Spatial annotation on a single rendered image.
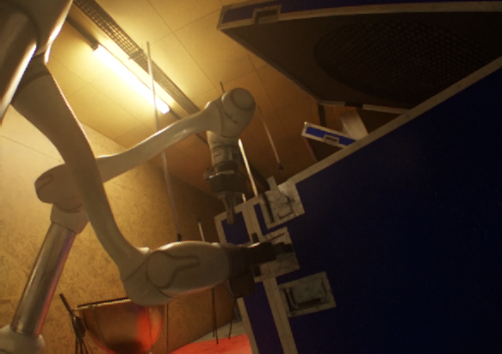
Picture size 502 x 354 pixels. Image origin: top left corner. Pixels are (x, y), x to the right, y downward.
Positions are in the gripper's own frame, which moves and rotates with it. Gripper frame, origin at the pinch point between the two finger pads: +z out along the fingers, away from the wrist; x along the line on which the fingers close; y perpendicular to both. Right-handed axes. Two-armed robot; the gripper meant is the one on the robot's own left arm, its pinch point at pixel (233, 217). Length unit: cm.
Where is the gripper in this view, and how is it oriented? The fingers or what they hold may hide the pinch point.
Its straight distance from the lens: 94.2
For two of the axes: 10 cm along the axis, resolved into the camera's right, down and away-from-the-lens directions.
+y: 7.7, -2.9, -5.7
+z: 1.4, 9.4, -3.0
